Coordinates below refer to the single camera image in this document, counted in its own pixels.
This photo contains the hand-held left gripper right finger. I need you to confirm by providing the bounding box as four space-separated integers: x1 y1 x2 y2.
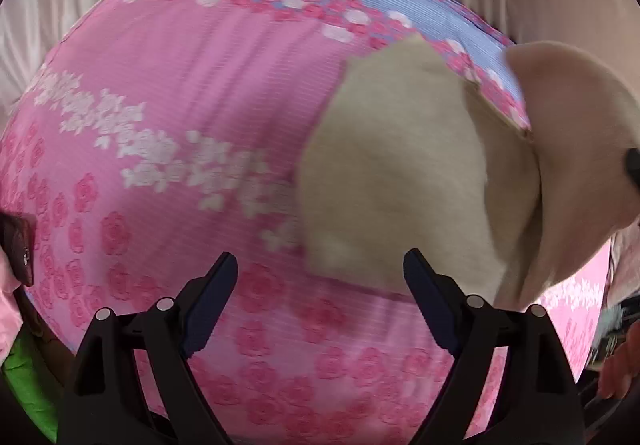
404 249 583 445

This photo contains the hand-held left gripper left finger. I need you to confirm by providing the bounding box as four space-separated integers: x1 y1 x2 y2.
60 252 238 445

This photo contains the beige sweater with black hearts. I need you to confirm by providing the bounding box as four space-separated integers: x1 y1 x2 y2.
295 36 640 308

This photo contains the green cloth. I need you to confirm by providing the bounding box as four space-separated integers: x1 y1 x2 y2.
0 325 60 432

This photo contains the dark brown object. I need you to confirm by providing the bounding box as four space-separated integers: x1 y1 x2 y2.
0 212 39 287

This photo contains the pink cloth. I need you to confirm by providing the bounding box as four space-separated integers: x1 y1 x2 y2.
0 252 25 368

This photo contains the pink floral blanket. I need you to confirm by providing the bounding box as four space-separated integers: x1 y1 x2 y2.
0 0 617 445

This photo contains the white curtain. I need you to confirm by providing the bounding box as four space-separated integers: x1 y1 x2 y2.
0 0 168 126

